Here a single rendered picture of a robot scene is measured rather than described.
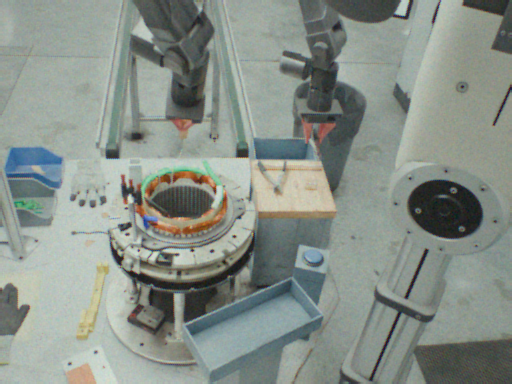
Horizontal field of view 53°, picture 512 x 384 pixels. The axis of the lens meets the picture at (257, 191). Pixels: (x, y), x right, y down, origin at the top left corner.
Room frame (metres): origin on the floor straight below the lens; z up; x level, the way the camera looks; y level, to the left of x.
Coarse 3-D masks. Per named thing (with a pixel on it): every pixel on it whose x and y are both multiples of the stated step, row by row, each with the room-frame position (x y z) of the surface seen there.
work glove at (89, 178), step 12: (84, 168) 1.31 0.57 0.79; (96, 168) 1.32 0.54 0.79; (72, 180) 1.24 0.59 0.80; (84, 180) 1.24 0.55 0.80; (96, 180) 1.25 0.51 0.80; (72, 192) 1.19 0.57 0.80; (84, 192) 1.19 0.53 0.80; (96, 192) 1.21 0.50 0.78; (84, 204) 1.15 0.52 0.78; (96, 204) 1.15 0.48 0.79
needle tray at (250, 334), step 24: (288, 288) 0.70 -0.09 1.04; (216, 312) 0.60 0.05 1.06; (240, 312) 0.63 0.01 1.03; (264, 312) 0.64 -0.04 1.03; (288, 312) 0.65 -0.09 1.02; (312, 312) 0.64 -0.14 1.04; (192, 336) 0.57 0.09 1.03; (216, 336) 0.57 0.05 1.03; (240, 336) 0.58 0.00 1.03; (264, 336) 0.59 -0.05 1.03; (288, 336) 0.58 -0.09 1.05; (216, 360) 0.52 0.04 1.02; (240, 360) 0.51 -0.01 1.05; (264, 360) 0.56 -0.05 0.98
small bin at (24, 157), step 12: (12, 156) 1.29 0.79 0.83; (24, 156) 1.31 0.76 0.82; (36, 156) 1.31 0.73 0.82; (48, 156) 1.32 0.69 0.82; (60, 156) 1.33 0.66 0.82; (12, 168) 1.25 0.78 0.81; (24, 168) 1.29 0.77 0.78; (48, 168) 1.30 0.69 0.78; (60, 168) 1.27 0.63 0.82; (48, 180) 1.20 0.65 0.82; (60, 180) 1.23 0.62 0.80
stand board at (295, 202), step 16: (256, 160) 1.10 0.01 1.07; (272, 160) 1.10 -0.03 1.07; (256, 176) 1.03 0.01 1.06; (272, 176) 1.04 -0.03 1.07; (288, 176) 1.04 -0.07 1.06; (304, 176) 1.05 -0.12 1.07; (320, 176) 1.06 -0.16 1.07; (256, 192) 0.97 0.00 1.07; (272, 192) 0.97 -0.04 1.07; (288, 192) 0.98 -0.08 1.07; (304, 192) 0.99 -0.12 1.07; (320, 192) 0.99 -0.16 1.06; (256, 208) 0.93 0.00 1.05; (272, 208) 0.91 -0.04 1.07; (288, 208) 0.92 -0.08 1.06; (304, 208) 0.93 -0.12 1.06; (320, 208) 0.93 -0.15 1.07
